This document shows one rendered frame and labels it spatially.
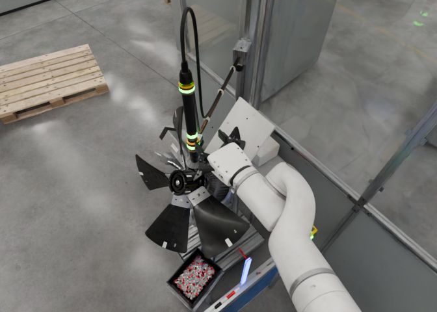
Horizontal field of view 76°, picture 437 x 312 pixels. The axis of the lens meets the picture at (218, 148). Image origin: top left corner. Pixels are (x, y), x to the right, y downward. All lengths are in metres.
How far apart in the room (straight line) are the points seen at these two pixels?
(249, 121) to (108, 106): 2.51
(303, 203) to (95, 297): 2.08
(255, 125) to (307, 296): 0.97
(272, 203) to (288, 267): 0.19
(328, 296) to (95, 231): 2.36
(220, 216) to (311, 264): 0.74
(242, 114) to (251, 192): 0.76
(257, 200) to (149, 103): 2.95
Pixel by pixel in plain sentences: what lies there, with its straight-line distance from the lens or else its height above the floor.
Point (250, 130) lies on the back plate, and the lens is 1.38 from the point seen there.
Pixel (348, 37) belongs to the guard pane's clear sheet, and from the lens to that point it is 1.29.
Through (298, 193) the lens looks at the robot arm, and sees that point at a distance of 0.63.
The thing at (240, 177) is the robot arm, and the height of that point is 1.69.
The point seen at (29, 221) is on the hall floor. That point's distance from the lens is 3.02.
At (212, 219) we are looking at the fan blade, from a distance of 1.23.
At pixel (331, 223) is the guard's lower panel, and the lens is 1.95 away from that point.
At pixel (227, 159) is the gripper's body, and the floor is 1.68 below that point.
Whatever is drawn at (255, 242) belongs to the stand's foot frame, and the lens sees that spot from 2.39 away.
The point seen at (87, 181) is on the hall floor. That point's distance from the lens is 3.00.
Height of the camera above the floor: 2.30
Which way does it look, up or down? 51 degrees down
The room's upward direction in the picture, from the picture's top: straight up
